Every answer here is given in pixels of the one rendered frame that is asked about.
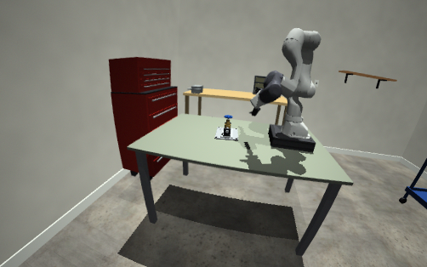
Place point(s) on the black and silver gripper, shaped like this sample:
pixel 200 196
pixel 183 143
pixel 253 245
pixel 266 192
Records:
pixel 255 111

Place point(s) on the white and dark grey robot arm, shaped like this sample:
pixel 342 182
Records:
pixel 277 84

